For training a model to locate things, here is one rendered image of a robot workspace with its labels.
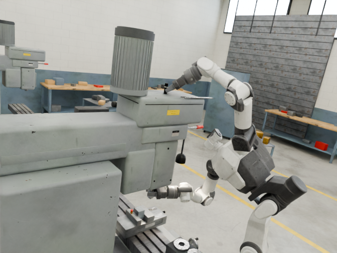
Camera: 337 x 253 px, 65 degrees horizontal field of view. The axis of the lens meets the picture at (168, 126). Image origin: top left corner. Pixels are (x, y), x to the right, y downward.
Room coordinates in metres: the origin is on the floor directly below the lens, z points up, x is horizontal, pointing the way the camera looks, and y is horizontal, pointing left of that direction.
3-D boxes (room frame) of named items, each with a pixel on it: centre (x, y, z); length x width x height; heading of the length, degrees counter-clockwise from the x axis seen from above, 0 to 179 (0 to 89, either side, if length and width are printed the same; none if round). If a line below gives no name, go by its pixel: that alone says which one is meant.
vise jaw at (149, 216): (1.68, 0.07, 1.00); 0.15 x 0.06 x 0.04; 41
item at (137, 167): (1.44, 0.20, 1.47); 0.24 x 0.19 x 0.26; 41
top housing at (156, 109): (1.56, 0.06, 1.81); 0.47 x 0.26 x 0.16; 131
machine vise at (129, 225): (1.67, 0.09, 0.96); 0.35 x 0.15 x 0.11; 131
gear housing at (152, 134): (1.54, 0.08, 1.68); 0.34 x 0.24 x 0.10; 131
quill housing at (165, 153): (1.57, 0.05, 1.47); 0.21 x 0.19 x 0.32; 41
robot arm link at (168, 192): (1.59, -0.04, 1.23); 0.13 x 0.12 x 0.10; 16
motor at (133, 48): (1.41, 0.24, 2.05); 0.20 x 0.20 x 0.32
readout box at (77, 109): (1.63, 0.49, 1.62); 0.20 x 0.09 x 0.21; 131
